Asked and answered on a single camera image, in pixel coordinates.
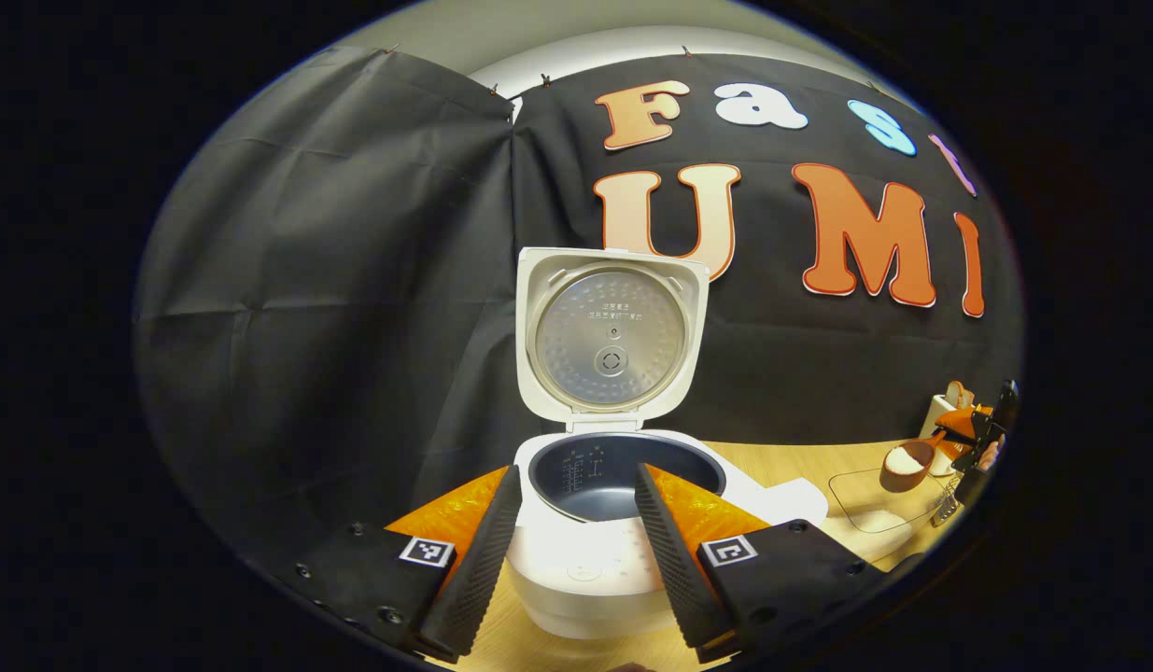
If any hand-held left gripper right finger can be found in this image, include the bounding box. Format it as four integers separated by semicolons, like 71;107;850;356
633;462;891;665

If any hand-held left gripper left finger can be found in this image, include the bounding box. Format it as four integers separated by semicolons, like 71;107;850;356
291;464;524;665

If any brown wooden spoon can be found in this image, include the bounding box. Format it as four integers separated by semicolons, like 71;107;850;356
879;431;955;495

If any wire chopstick holder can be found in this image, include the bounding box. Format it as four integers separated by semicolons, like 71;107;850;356
931;474;965;529

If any white rice cooker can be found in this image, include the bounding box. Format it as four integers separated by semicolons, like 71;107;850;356
506;246;829;640

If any white toaster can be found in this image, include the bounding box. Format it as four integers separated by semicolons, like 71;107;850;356
920;392;960;477

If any clear plastic container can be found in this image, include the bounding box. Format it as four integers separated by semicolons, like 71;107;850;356
828;465;952;563

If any black backdrop cloth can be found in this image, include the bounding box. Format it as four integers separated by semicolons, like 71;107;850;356
133;45;1025;561

